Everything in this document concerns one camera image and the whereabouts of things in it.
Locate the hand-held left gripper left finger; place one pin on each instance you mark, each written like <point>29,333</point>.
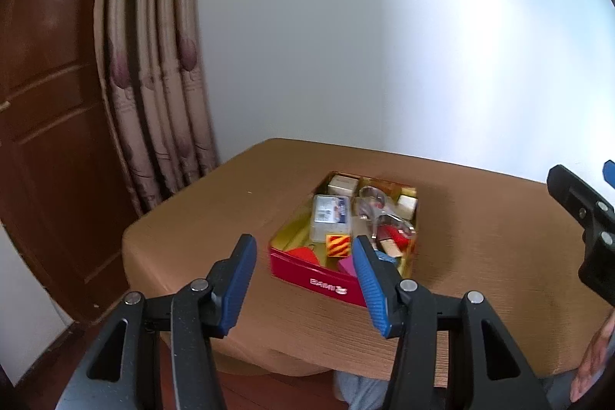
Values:
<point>238,290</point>

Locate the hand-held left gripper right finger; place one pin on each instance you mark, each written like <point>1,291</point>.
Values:
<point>372,294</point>

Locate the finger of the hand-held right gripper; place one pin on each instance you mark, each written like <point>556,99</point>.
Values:
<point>610,173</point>
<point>596,237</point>

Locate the pink block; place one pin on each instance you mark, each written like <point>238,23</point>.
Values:
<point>347,267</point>

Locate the small blue block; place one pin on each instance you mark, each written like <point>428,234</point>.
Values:
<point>387,257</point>

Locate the wooden stick piece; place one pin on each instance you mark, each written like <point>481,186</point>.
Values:
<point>388,247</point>

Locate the red yellow striped block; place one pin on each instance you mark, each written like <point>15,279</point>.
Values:
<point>338,245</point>

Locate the red tin box gold interior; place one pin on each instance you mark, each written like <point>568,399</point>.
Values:
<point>307,280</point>

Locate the orange-red block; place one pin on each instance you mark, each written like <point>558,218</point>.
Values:
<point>302,254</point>

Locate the silver metal tool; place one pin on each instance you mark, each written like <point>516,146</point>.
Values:
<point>396,222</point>

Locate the clear plastic box blue label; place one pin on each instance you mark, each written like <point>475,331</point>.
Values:
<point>331,213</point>

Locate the small white box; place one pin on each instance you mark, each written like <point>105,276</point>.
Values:
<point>407,206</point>

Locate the person's right hand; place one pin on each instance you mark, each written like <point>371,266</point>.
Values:
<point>596,357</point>

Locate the clear plastic case red insert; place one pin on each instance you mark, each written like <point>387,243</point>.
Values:
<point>372,198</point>

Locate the beige cardboard box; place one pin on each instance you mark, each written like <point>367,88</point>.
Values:
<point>343,185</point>

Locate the tan tablecloth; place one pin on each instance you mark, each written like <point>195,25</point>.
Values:
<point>480,222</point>

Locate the brown wooden door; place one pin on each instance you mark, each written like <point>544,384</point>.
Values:
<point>48,150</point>

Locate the beige patterned curtain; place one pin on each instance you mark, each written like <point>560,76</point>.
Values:
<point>158,54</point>

